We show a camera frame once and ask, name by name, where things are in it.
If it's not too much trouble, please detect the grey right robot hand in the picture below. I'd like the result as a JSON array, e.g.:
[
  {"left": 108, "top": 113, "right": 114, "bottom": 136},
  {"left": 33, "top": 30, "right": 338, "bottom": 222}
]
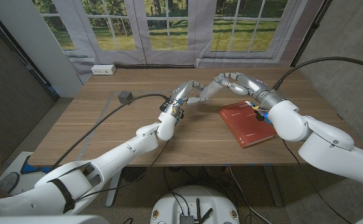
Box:
[{"left": 214, "top": 72, "right": 284, "bottom": 110}]

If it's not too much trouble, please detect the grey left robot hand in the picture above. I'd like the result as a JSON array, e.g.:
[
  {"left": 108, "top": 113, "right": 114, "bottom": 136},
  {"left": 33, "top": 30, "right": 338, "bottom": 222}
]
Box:
[{"left": 162, "top": 80, "right": 210, "bottom": 123}]

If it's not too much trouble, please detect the large clear plastic syringe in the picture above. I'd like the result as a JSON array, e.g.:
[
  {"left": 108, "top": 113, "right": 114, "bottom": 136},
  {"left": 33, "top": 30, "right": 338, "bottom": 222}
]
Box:
[{"left": 198, "top": 80, "right": 224, "bottom": 103}]

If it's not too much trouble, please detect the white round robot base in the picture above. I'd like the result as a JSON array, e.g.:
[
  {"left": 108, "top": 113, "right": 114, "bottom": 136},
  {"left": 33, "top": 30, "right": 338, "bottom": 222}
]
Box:
[{"left": 150, "top": 185, "right": 241, "bottom": 224}]

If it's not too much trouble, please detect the red notebook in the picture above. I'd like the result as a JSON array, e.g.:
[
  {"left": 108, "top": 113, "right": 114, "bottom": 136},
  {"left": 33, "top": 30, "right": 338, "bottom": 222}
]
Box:
[{"left": 219, "top": 100, "right": 278, "bottom": 149}]

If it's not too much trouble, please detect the small grey cube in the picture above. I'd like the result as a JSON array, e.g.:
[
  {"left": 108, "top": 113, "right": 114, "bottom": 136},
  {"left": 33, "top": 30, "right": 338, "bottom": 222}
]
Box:
[{"left": 117, "top": 90, "right": 135, "bottom": 106}]

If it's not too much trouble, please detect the black backdrop stand pole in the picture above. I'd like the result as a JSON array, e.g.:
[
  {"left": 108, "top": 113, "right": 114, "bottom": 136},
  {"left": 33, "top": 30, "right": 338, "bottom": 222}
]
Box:
[{"left": 290, "top": 0, "right": 333, "bottom": 68}]

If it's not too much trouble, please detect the printed window backdrop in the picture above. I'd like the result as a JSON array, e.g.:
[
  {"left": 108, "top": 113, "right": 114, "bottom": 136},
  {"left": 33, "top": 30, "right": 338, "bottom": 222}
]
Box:
[{"left": 32, "top": 0, "right": 325, "bottom": 83}]

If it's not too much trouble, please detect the white power strip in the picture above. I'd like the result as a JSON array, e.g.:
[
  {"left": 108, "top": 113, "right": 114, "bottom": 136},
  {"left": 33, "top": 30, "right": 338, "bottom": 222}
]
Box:
[{"left": 91, "top": 64, "right": 117, "bottom": 76}]

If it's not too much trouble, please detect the black round floor foot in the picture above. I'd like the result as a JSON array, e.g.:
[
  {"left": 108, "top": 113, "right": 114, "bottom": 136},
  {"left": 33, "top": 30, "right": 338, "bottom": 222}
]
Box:
[{"left": 121, "top": 167, "right": 147, "bottom": 184}]

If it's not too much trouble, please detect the white table leg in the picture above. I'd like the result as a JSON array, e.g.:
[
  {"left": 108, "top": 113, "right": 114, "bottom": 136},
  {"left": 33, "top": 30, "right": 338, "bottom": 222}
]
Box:
[
  {"left": 262, "top": 165, "right": 283, "bottom": 208},
  {"left": 105, "top": 170, "right": 123, "bottom": 208}
]

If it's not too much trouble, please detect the grey radio box with antennas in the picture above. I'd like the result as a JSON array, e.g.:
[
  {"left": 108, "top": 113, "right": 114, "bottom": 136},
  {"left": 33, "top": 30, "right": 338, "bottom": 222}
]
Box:
[{"left": 179, "top": 197, "right": 214, "bottom": 224}]

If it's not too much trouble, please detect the white pillar panel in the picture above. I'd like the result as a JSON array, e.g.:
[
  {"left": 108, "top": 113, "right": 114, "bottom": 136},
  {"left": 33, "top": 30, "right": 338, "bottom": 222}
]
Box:
[{"left": 0, "top": 0, "right": 85, "bottom": 98}]

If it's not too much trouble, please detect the grey sneaker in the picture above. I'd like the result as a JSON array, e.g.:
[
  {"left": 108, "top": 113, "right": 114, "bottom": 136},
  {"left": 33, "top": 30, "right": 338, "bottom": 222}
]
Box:
[{"left": 0, "top": 172, "right": 21, "bottom": 194}]

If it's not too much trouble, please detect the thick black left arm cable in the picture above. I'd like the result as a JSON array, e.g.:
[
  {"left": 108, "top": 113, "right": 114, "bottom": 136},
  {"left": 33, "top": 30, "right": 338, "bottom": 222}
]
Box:
[{"left": 50, "top": 93, "right": 170, "bottom": 171}]

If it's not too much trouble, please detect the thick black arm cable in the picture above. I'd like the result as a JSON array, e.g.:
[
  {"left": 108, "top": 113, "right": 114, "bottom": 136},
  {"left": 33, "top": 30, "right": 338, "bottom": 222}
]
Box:
[
  {"left": 50, "top": 93, "right": 170, "bottom": 171},
  {"left": 272, "top": 56, "right": 363, "bottom": 91}
]

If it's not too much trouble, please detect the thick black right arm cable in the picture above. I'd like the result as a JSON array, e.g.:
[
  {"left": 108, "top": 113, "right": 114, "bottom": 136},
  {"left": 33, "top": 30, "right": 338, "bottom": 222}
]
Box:
[{"left": 272, "top": 56, "right": 363, "bottom": 91}]

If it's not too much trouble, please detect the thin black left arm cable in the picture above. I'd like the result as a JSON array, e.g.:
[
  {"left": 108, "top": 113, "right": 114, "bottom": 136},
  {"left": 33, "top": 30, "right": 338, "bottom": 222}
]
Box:
[{"left": 73, "top": 139, "right": 172, "bottom": 205}]

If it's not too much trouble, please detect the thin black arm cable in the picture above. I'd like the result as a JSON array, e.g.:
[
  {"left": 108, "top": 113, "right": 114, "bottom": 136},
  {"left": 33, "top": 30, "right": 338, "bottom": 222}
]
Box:
[
  {"left": 281, "top": 139, "right": 353, "bottom": 224},
  {"left": 73, "top": 139, "right": 172, "bottom": 205}
]

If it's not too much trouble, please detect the black floor cable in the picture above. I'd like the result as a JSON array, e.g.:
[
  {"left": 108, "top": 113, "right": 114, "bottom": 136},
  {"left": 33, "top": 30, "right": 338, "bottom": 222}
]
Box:
[{"left": 163, "top": 167, "right": 191, "bottom": 215}]

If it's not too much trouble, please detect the white floor cable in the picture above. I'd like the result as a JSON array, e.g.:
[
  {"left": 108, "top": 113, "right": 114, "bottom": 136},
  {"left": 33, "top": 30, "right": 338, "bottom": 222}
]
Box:
[{"left": 227, "top": 166, "right": 274, "bottom": 224}]

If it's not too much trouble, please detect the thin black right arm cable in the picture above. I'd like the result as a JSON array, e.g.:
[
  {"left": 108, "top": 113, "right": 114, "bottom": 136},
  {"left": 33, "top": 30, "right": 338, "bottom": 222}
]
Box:
[{"left": 281, "top": 139, "right": 353, "bottom": 224}]

